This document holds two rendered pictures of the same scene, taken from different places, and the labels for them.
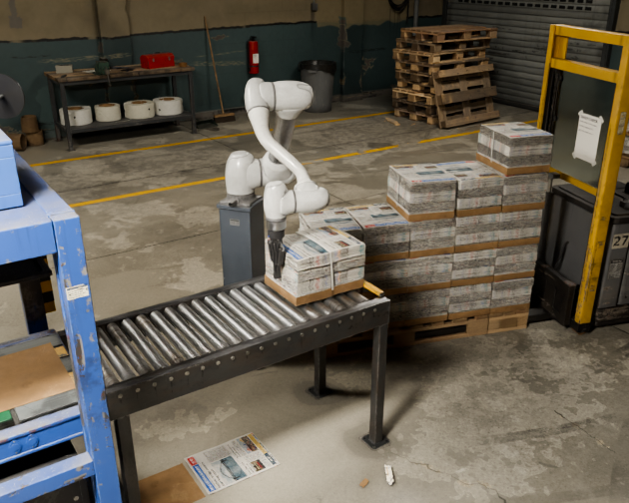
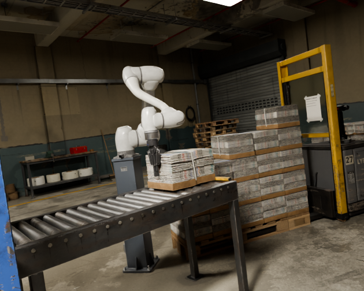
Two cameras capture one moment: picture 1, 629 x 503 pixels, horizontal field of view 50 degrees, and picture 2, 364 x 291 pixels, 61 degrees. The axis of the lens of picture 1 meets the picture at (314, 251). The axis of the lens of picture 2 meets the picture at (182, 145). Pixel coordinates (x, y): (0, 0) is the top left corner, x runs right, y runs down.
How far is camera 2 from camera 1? 1.28 m
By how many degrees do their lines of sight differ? 21
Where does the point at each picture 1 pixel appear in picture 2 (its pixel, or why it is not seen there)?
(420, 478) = not seen: outside the picture
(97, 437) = (2, 276)
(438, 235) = (248, 167)
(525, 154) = (285, 115)
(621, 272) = (355, 179)
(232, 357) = (130, 218)
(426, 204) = (237, 148)
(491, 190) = (271, 137)
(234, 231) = (123, 175)
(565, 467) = not seen: outside the picture
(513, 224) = (288, 157)
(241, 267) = not seen: hidden behind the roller
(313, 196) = (174, 114)
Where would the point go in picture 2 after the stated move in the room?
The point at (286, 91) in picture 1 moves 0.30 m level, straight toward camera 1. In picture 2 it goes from (147, 68) to (149, 59)
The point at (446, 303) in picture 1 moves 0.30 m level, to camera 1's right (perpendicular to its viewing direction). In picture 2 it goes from (261, 212) to (290, 207)
